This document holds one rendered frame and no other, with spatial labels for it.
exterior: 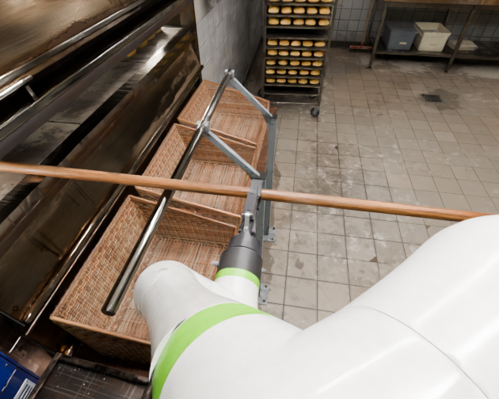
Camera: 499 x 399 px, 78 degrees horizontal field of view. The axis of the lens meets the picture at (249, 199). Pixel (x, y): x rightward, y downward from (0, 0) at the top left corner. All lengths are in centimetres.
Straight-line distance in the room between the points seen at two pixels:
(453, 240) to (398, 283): 5
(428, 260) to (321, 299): 182
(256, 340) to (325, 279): 192
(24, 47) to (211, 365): 92
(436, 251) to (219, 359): 14
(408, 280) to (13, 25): 98
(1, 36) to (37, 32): 10
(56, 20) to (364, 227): 212
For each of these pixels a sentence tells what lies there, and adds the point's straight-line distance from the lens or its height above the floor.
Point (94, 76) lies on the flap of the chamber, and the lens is 98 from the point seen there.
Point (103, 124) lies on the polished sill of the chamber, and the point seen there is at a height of 116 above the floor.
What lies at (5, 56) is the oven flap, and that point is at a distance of 96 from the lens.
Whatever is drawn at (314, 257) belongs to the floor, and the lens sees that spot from 218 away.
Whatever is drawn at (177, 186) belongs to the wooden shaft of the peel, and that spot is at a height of 120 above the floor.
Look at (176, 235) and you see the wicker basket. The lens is 149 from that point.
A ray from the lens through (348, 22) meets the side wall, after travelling 576.
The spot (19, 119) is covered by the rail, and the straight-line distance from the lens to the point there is 79.
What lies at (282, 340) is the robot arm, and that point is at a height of 159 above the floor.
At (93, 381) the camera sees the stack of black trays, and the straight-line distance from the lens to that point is 99.
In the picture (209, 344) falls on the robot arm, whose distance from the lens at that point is 20.
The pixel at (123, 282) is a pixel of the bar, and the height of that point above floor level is 117.
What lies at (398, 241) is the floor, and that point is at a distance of 246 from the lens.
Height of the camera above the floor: 175
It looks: 44 degrees down
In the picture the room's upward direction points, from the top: straight up
